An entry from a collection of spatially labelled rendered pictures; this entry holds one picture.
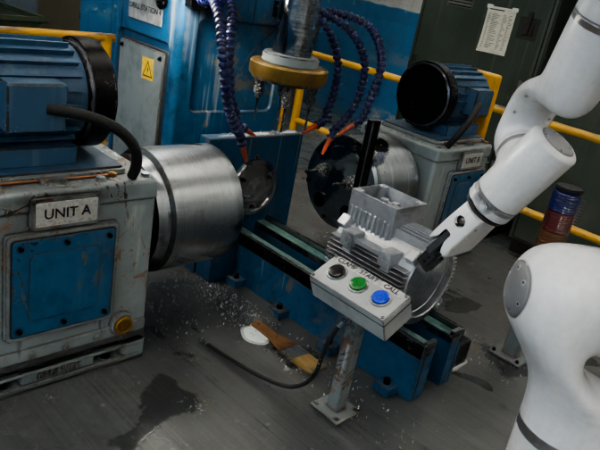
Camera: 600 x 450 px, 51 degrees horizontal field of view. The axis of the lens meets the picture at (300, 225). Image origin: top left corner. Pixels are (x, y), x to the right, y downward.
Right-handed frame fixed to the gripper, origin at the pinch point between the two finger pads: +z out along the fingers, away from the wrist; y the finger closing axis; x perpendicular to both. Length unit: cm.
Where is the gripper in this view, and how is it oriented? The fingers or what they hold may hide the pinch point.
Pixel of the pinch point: (429, 259)
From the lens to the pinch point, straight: 119.6
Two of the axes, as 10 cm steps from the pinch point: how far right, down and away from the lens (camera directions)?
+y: 7.1, -1.4, 6.9
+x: -5.0, -7.9, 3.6
